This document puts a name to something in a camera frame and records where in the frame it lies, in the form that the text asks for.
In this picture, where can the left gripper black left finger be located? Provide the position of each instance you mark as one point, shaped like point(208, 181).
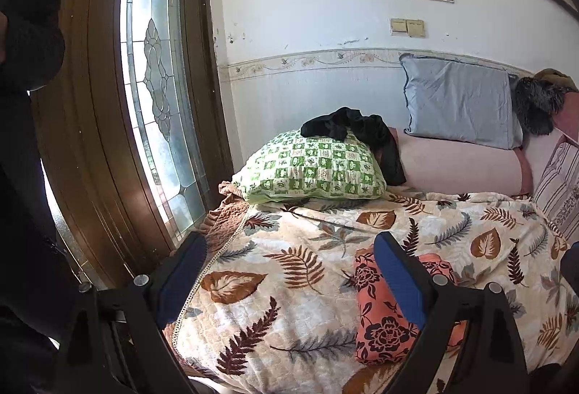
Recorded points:
point(116, 343)

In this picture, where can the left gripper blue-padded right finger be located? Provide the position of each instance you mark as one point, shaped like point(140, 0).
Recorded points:
point(490, 358)

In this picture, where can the orange floral garment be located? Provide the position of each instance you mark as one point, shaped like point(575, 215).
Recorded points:
point(384, 335)

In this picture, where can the person in dark clothing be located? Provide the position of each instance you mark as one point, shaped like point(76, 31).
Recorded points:
point(38, 289)

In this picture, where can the striped floral pillow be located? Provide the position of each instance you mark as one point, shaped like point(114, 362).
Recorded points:
point(557, 193)

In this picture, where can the pink quilted cushion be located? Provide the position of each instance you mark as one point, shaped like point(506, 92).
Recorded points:
point(567, 119)

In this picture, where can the dark furry cushion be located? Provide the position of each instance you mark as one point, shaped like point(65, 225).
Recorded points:
point(535, 103)

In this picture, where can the leaf-patterned fleece blanket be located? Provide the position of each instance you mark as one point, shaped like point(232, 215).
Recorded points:
point(274, 308)

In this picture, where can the pink bolster cushion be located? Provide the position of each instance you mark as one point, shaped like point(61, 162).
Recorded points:
point(452, 167)

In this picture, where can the grey pillow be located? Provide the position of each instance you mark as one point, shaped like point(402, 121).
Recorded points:
point(459, 101)

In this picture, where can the brown wooden door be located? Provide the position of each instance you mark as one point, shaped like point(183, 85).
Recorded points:
point(131, 132)

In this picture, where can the black garment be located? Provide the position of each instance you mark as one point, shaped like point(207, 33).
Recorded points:
point(370, 130)

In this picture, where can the green checkered pillow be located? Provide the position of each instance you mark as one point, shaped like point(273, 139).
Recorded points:
point(291, 166)

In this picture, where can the beige wall switches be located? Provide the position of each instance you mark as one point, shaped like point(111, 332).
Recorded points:
point(412, 28)

